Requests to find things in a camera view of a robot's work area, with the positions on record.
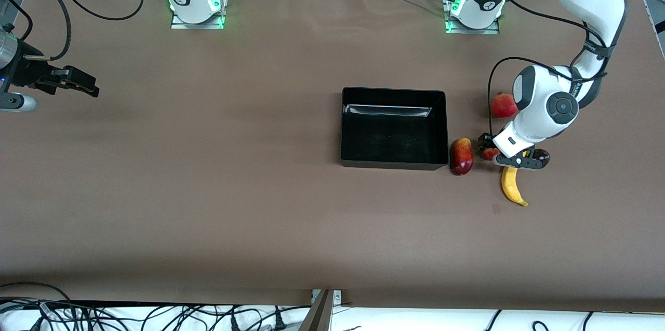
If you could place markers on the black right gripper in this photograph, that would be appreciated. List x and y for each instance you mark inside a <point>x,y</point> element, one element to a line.
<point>26,73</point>

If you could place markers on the red yellow apple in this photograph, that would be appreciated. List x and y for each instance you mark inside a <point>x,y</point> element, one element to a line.
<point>490,154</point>

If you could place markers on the yellow banana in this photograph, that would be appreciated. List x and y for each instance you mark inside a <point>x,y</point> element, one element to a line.
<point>511,185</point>

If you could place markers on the dark purple mangosteen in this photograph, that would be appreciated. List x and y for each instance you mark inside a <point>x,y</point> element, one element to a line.
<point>543,154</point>

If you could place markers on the black plastic box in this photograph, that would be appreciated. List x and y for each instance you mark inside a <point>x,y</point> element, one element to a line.
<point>395,136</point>

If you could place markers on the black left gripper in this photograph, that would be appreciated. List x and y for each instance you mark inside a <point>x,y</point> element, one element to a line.
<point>486,140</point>

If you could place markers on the small aluminium bracket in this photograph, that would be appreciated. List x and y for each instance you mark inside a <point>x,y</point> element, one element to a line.
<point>337,297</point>

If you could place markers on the red yellow mango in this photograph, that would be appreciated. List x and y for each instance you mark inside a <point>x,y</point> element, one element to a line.
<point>461,157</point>

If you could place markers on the aluminium arm base plate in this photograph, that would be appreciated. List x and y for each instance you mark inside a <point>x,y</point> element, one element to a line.
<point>197,25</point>
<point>473,31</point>

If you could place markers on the red pomegranate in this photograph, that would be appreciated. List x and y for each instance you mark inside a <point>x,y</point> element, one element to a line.
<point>503,107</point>

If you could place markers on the grey metal bar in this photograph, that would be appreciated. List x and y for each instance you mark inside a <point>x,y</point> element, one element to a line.
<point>318,315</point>

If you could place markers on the brown paper table cover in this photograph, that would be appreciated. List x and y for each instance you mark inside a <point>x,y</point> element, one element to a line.
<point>311,242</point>

